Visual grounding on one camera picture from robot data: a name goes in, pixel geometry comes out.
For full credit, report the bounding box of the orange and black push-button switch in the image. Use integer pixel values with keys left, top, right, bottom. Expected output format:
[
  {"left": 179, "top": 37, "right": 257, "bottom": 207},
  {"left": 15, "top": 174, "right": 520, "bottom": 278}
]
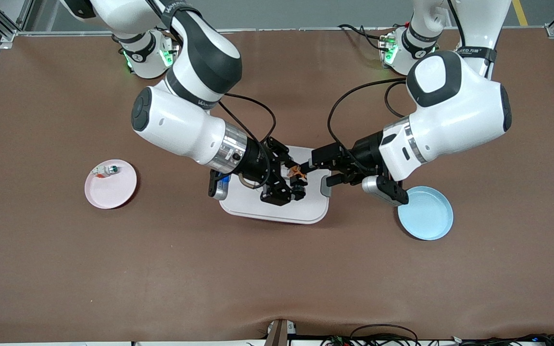
[{"left": 287, "top": 164, "right": 307, "bottom": 200}]

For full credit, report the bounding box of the brown table cover mat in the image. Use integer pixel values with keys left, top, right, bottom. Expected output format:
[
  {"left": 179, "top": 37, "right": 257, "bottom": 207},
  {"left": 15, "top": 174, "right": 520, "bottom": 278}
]
[{"left": 0, "top": 28, "right": 554, "bottom": 344}]

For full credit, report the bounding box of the light blue round plate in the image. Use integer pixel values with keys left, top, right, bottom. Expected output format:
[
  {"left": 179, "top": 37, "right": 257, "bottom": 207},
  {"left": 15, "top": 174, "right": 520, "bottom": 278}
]
[{"left": 398, "top": 186, "right": 454, "bottom": 241}]

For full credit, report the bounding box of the pink round plate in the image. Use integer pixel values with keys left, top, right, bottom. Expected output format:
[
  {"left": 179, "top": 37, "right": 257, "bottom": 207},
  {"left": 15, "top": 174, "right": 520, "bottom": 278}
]
[{"left": 85, "top": 160, "right": 138, "bottom": 210}]

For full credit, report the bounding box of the white lidded box with handle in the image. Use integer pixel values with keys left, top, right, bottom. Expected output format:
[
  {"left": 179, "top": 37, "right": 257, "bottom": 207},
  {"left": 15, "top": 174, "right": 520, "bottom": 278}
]
[{"left": 219, "top": 144, "right": 332, "bottom": 225}]

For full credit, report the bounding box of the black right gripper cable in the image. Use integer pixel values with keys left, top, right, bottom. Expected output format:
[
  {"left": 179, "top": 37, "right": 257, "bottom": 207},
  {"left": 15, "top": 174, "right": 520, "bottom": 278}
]
[{"left": 217, "top": 93, "right": 277, "bottom": 145}]

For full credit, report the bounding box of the black arm base cable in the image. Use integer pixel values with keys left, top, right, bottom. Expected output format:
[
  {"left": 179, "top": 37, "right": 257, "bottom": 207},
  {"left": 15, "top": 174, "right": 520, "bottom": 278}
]
[{"left": 337, "top": 23, "right": 393, "bottom": 51}]

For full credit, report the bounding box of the brown camera stand bracket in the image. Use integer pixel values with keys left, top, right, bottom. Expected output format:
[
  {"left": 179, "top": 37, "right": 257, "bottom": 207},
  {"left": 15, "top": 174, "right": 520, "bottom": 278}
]
[{"left": 264, "top": 319, "right": 298, "bottom": 346}]

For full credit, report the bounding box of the white and green push-button switch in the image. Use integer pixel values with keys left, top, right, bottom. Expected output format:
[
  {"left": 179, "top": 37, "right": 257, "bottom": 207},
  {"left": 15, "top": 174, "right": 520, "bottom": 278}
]
[{"left": 92, "top": 164, "right": 120, "bottom": 178}]

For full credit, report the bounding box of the black cable bundle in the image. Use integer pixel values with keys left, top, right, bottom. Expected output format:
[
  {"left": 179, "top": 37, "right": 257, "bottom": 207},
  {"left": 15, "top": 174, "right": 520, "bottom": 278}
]
[{"left": 320, "top": 323, "right": 554, "bottom": 346}]

